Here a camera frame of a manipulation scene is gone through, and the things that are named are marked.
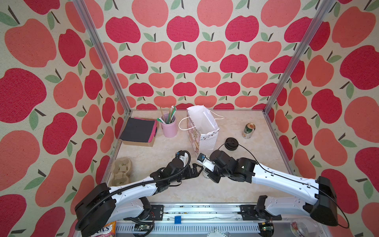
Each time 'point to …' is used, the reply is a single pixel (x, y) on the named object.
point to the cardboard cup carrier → (121, 168)
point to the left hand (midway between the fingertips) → (201, 172)
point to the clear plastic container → (305, 227)
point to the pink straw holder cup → (170, 128)
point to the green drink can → (248, 129)
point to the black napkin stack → (137, 130)
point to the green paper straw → (171, 113)
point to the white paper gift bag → (203, 129)
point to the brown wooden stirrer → (161, 112)
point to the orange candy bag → (108, 230)
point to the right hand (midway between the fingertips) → (208, 168)
